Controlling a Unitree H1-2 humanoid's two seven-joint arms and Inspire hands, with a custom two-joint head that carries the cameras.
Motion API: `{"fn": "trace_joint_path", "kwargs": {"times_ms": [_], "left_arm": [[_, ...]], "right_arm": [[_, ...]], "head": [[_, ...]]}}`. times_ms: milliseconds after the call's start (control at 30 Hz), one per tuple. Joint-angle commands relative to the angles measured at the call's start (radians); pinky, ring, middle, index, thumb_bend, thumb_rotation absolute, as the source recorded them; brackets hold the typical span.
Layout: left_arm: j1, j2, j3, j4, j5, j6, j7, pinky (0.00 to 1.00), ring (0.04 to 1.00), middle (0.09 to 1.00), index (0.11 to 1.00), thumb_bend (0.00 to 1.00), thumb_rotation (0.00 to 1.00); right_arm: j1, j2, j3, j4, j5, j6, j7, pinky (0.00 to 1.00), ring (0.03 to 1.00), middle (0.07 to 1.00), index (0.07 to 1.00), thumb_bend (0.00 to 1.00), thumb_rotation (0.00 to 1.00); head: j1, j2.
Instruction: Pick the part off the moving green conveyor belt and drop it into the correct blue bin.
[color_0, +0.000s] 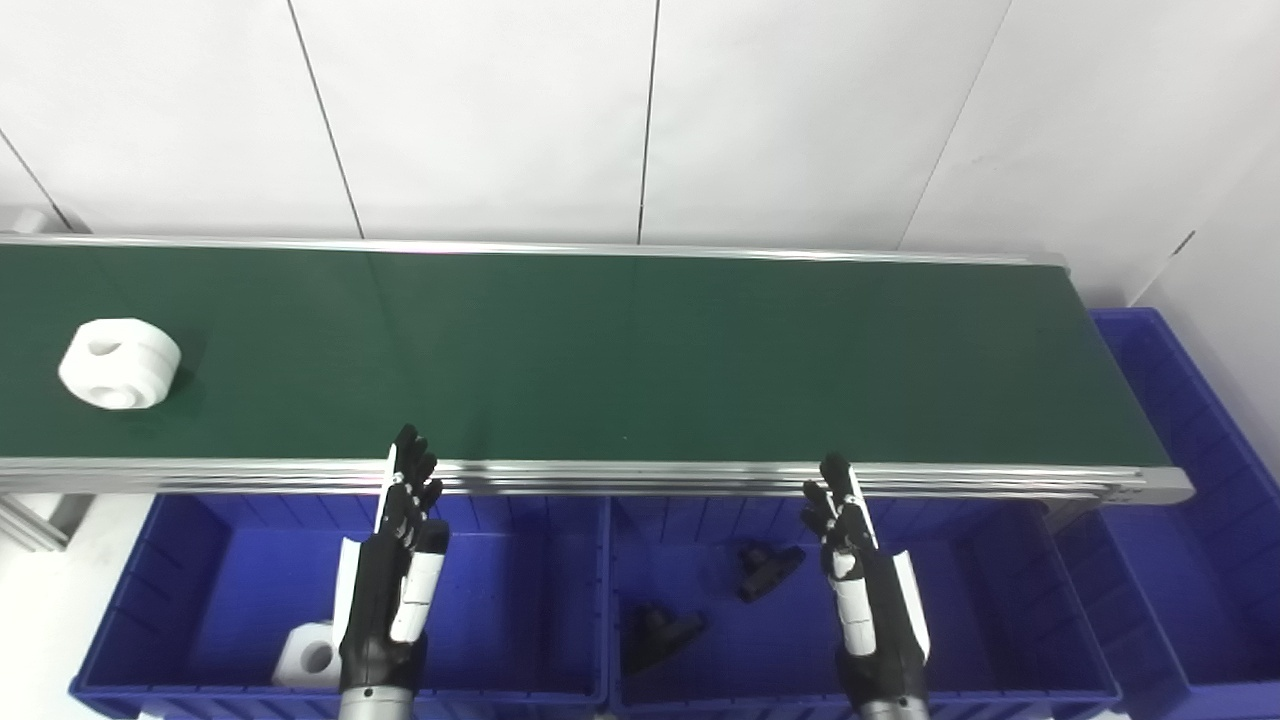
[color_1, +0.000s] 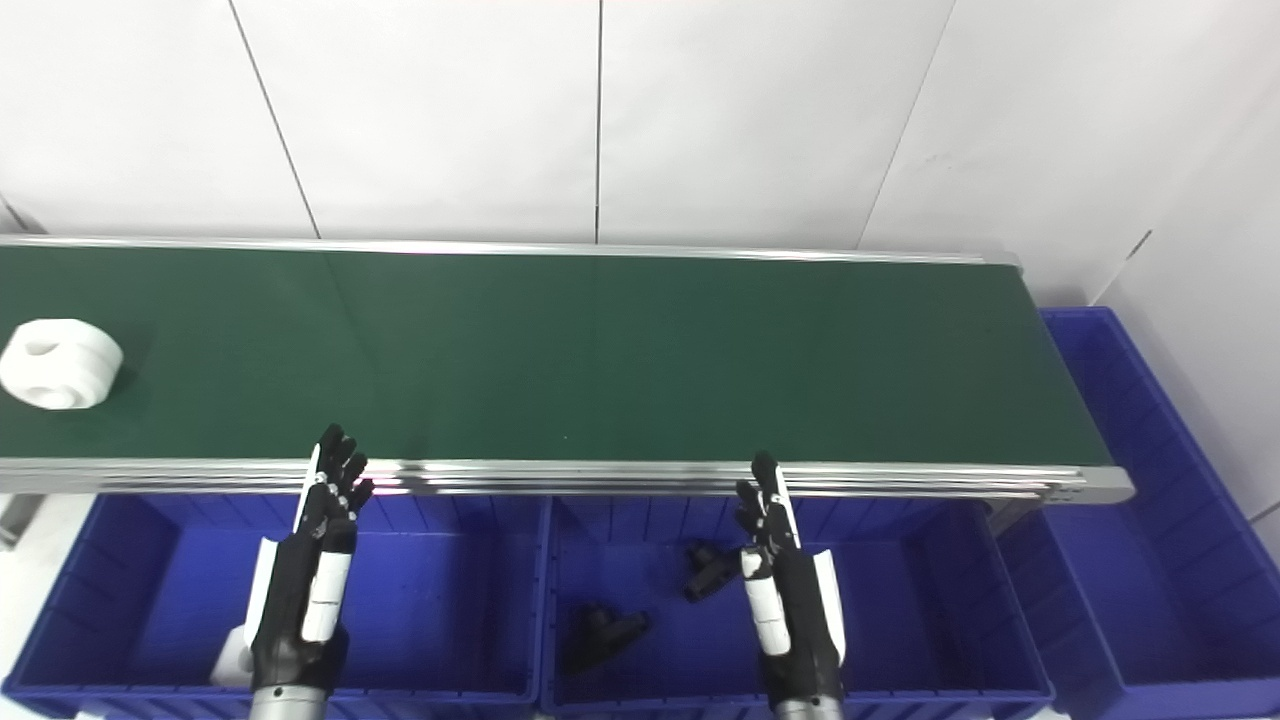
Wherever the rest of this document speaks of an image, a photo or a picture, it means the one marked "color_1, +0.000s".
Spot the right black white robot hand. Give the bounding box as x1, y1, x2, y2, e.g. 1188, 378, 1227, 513
735, 452, 849, 703

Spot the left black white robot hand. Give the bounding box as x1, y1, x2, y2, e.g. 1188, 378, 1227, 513
245, 423, 376, 693

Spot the white round plastic part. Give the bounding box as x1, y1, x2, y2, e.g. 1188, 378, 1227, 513
209, 625, 257, 689
0, 318, 125, 411

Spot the black plastic part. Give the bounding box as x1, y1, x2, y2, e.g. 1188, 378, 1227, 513
560, 603, 653, 673
684, 541, 747, 603

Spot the blue plastic bin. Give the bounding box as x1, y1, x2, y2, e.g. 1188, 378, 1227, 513
540, 495, 1057, 720
0, 493, 549, 720
1000, 307, 1280, 720

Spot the aluminium conveyor support leg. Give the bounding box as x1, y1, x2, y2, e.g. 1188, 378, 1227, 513
0, 493, 47, 549

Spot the green conveyor belt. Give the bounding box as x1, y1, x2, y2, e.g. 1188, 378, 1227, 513
0, 235, 1136, 506

